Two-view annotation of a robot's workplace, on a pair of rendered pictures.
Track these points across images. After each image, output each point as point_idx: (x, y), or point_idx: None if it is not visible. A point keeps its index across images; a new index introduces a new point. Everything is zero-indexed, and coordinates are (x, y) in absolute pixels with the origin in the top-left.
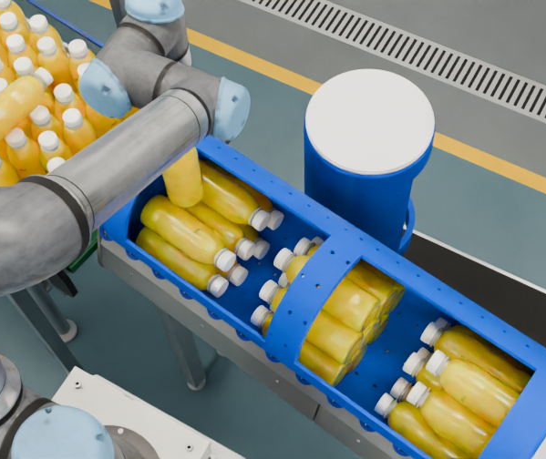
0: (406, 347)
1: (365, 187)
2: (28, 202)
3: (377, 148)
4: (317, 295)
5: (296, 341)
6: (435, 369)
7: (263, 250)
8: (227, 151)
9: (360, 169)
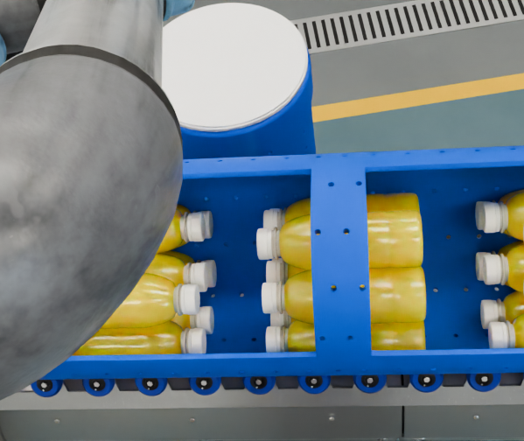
0: (454, 269)
1: (270, 136)
2: (50, 77)
3: (256, 85)
4: (354, 242)
5: (363, 319)
6: None
7: (213, 272)
8: None
9: (255, 116)
